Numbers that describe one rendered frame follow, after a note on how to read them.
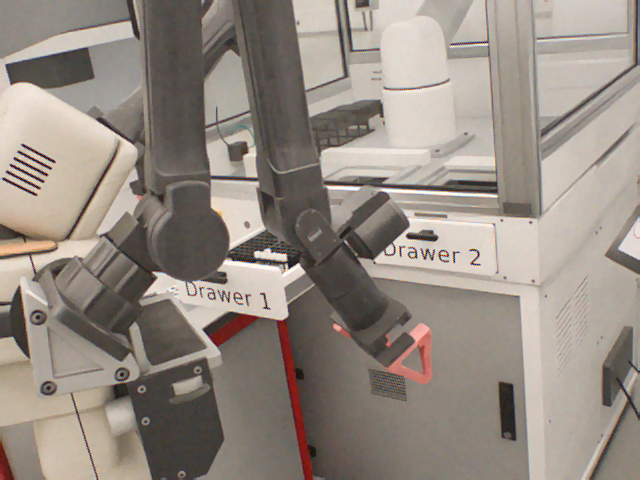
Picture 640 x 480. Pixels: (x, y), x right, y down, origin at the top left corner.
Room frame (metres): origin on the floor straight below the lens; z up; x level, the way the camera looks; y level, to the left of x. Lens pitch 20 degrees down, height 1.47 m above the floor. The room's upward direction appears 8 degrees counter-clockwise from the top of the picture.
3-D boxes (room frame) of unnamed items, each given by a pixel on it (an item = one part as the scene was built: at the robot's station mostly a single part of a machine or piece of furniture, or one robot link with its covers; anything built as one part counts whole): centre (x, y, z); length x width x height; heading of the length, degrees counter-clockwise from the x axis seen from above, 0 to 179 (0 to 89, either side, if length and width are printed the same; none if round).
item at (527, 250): (2.09, -0.32, 0.87); 1.02 x 0.95 x 0.14; 53
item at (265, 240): (1.63, 0.08, 0.87); 0.22 x 0.18 x 0.06; 143
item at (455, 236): (1.54, -0.25, 0.87); 0.29 x 0.02 x 0.11; 53
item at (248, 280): (1.47, 0.20, 0.87); 0.29 x 0.02 x 0.11; 53
